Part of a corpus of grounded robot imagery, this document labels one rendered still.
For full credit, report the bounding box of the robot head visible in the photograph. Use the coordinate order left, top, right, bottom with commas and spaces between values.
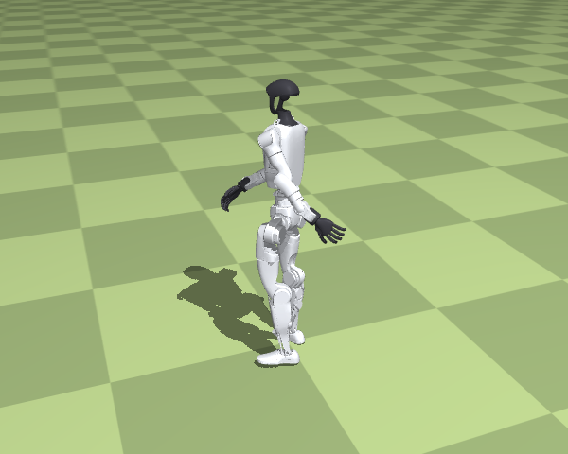
266, 79, 300, 127

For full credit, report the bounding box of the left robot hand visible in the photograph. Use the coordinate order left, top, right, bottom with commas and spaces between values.
306, 208, 346, 244

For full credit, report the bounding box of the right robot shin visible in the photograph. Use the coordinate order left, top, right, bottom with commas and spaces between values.
282, 268, 305, 334

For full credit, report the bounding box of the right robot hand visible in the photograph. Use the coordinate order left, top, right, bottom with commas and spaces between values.
221, 177, 250, 212

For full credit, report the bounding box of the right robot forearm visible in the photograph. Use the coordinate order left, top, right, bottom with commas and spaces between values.
242, 168, 266, 190

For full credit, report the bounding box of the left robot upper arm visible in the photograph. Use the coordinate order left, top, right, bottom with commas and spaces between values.
258, 128, 293, 186

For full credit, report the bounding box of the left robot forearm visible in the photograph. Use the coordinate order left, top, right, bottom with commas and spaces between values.
275, 174, 317, 222

